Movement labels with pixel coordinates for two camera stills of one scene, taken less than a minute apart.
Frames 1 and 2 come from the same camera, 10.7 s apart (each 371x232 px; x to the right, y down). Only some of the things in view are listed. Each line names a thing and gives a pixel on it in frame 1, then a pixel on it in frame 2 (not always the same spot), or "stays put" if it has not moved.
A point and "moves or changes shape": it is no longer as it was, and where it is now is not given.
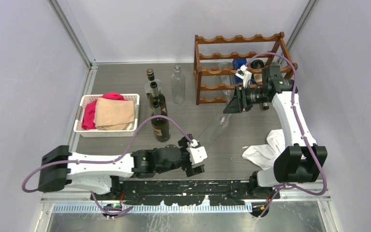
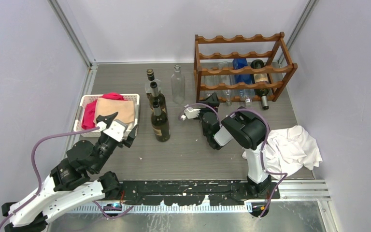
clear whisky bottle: x=150 y=74 stays put
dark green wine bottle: x=258 y=64 stays put
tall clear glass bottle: x=178 y=86 stays put
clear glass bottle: x=212 y=131 moves or changes shape
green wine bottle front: x=161 y=127 stays put
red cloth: x=88 y=119 stays put
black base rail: x=188 y=192 stays put
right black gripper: x=240 y=103 to x=213 y=100
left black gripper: x=189 y=169 to x=130 y=137
